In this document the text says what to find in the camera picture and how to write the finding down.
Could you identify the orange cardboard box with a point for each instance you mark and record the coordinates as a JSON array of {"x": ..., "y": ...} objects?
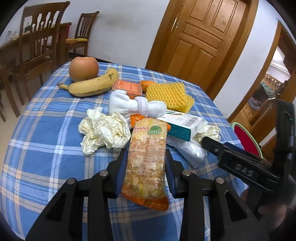
[{"x": 132, "y": 89}]

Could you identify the clear white plastic bag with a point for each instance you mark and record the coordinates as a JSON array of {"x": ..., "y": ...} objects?
[{"x": 191, "y": 150}]

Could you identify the far wooden cushioned chair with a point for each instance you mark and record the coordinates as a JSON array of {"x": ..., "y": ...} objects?
[{"x": 82, "y": 34}]

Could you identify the near wooden dining chair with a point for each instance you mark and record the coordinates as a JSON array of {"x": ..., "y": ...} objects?
[{"x": 38, "y": 41}]

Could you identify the white sock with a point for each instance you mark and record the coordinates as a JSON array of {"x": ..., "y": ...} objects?
[{"x": 120, "y": 102}]

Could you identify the red apple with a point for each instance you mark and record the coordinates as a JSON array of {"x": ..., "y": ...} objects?
[{"x": 83, "y": 68}]

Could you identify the small crumpled tissue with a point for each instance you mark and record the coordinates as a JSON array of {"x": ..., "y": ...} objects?
[{"x": 210, "y": 131}]

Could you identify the cream tissue paper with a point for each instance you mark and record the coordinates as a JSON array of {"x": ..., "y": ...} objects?
[{"x": 99, "y": 129}]

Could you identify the wooden bunk bed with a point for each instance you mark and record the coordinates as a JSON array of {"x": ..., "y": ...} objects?
[{"x": 268, "y": 90}]

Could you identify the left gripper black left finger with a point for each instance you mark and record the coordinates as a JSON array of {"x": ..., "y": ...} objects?
[{"x": 61, "y": 219}]

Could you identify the yellow banana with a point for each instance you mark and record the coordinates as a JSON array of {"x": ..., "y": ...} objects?
[{"x": 93, "y": 86}]

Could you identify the wooden panel door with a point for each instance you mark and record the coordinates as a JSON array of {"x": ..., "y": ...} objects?
[{"x": 201, "y": 41}]

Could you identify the orange crumpled wrapper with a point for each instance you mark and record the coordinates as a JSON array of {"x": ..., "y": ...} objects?
[{"x": 145, "y": 84}]

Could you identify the blue plaid tablecloth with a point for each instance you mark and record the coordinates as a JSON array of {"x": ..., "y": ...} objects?
[{"x": 44, "y": 151}]

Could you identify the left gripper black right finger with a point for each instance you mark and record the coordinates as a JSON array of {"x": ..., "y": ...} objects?
[{"x": 213, "y": 201}]

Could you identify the yellow foam fruit net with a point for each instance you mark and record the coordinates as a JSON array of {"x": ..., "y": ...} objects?
[{"x": 172, "y": 94}]

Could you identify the white teal medicine box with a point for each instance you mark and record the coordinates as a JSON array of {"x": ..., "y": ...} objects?
[{"x": 183, "y": 125}]

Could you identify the red green trash bin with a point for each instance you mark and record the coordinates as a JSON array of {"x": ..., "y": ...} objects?
[{"x": 246, "y": 139}]

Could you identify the orange clear snack packet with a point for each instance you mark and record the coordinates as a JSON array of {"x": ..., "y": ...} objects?
[{"x": 144, "y": 182}]

